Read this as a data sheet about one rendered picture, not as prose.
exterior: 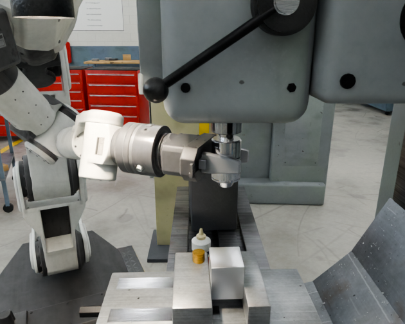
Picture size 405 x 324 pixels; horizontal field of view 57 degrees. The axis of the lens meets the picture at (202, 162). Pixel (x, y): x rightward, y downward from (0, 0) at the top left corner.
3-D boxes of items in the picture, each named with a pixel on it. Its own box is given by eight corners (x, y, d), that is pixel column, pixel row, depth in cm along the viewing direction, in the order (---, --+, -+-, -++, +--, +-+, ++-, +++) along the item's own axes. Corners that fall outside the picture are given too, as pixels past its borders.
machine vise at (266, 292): (96, 368, 57) (89, 310, 54) (114, 302, 71) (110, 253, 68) (320, 362, 58) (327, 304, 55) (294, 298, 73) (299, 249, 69)
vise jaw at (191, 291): (172, 330, 55) (171, 308, 54) (175, 270, 70) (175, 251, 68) (212, 329, 56) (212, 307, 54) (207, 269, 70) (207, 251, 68)
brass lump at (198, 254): (192, 264, 65) (192, 255, 64) (192, 257, 67) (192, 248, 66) (205, 263, 65) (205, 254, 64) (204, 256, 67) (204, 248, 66)
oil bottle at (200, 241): (191, 279, 78) (191, 233, 75) (191, 268, 82) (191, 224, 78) (211, 279, 78) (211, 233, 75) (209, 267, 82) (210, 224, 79)
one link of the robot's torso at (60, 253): (33, 256, 139) (11, 151, 112) (87, 245, 147) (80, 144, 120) (35, 290, 128) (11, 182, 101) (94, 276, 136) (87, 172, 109)
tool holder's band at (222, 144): (205, 143, 58) (205, 137, 58) (226, 138, 61) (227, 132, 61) (225, 150, 55) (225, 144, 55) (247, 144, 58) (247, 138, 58)
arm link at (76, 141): (93, 107, 62) (72, 112, 73) (86, 161, 62) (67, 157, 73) (130, 115, 65) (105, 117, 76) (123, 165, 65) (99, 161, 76)
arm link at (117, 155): (133, 118, 59) (74, 113, 63) (124, 184, 59) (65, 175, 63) (162, 128, 70) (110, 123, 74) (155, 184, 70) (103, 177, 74)
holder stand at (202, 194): (191, 231, 97) (190, 159, 91) (188, 197, 118) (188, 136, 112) (236, 229, 98) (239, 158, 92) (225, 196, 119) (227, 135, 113)
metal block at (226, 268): (211, 299, 59) (211, 267, 57) (208, 276, 65) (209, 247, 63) (243, 299, 59) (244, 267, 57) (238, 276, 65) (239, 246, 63)
